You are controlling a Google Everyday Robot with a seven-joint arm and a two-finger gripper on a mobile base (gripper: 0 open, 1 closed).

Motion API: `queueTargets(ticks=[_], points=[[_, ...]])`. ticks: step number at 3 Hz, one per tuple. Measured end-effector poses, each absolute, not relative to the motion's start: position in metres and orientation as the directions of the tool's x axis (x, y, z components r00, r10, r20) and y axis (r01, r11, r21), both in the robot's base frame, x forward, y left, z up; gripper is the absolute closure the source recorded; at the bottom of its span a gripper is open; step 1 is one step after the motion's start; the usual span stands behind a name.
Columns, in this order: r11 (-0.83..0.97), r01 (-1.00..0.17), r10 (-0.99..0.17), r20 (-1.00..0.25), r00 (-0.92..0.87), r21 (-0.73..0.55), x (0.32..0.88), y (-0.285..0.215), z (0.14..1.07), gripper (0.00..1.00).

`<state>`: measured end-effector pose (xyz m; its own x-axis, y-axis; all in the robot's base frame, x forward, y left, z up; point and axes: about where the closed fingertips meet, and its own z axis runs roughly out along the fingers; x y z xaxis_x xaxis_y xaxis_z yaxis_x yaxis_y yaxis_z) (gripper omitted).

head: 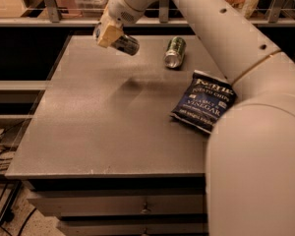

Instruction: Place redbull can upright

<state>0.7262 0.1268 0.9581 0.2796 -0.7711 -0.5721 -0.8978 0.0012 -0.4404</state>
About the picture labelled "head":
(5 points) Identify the grey drawer cabinet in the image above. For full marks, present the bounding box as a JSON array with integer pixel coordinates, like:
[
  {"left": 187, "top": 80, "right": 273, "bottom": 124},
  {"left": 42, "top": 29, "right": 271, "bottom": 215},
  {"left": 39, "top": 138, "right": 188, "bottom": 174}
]
[{"left": 7, "top": 35, "right": 217, "bottom": 236}]

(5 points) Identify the blue kettle chips bag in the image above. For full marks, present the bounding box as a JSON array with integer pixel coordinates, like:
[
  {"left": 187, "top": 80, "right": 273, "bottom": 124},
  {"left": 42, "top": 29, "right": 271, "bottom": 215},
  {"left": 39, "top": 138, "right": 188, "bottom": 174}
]
[{"left": 170, "top": 70, "right": 237, "bottom": 134}]

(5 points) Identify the black cables left floor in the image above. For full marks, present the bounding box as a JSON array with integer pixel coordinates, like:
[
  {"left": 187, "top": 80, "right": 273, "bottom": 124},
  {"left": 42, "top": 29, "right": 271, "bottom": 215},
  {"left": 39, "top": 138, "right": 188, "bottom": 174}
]
[{"left": 0, "top": 120, "right": 38, "bottom": 236}]

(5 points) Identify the upper drawer knob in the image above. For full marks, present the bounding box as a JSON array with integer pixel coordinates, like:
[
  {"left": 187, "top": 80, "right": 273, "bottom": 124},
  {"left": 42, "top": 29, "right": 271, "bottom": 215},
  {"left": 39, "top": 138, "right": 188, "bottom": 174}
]
[{"left": 141, "top": 203, "right": 150, "bottom": 214}]

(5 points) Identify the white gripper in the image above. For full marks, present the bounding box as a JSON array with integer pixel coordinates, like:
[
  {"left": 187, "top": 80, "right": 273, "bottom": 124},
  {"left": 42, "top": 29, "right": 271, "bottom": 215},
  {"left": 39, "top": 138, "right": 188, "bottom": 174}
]
[{"left": 96, "top": 0, "right": 145, "bottom": 48}]

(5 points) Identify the green soda can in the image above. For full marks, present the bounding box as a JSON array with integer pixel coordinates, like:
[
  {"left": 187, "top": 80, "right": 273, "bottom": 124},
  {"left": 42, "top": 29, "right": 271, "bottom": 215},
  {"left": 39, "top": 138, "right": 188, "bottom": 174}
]
[{"left": 164, "top": 36, "right": 186, "bottom": 69}]

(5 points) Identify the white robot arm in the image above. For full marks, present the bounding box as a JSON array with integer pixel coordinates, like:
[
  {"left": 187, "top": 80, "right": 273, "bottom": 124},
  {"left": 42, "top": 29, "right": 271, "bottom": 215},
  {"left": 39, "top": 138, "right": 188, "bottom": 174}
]
[{"left": 97, "top": 0, "right": 295, "bottom": 236}]

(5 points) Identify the silver blue redbull can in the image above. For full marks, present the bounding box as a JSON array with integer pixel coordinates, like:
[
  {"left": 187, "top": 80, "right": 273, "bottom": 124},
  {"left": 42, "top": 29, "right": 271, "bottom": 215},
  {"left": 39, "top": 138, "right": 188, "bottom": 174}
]
[{"left": 92, "top": 23, "right": 141, "bottom": 57}]

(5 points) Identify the metal shelf rail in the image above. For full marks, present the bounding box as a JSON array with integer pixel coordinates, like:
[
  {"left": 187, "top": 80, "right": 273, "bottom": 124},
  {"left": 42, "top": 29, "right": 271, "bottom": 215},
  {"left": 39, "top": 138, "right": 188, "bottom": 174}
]
[{"left": 0, "top": 0, "right": 295, "bottom": 28}]

